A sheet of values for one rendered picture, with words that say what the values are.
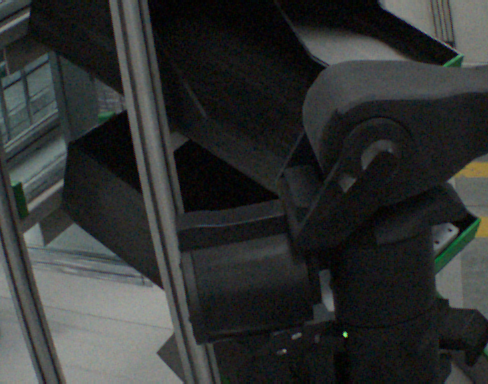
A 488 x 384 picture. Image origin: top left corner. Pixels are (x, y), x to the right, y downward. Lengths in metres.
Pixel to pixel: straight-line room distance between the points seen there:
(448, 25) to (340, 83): 4.21
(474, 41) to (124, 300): 3.16
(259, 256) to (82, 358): 1.11
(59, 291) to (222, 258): 1.31
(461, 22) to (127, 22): 4.01
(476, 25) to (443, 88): 4.21
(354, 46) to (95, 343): 0.82
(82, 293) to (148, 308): 0.13
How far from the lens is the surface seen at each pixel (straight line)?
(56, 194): 1.06
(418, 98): 0.59
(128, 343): 1.73
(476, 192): 4.08
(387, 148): 0.58
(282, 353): 0.69
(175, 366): 1.03
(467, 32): 4.82
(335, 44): 1.05
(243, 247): 0.62
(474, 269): 3.60
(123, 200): 0.96
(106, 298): 1.87
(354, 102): 0.58
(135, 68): 0.85
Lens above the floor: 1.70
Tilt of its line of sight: 23 degrees down
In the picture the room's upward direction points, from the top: 10 degrees counter-clockwise
